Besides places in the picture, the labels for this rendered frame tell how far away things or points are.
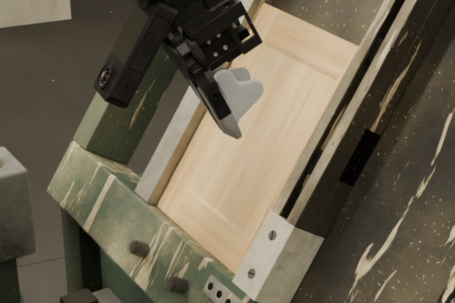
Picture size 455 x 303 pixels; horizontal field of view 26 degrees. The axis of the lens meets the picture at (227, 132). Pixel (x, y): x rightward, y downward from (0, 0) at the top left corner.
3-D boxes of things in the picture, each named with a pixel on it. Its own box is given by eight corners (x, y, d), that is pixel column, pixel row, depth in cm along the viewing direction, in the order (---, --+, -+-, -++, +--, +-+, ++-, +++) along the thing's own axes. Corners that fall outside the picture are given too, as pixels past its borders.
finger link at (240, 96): (286, 123, 103) (249, 55, 98) (240, 155, 103) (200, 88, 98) (273, 111, 106) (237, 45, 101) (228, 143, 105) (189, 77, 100)
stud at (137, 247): (139, 253, 170) (125, 249, 168) (145, 241, 170) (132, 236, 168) (145, 260, 168) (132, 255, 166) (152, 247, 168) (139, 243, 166)
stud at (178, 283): (176, 289, 160) (162, 285, 158) (183, 276, 160) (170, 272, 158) (184, 297, 158) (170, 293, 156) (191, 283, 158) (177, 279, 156)
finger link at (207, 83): (237, 118, 99) (198, 51, 94) (225, 126, 99) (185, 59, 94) (220, 100, 103) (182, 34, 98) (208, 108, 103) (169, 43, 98)
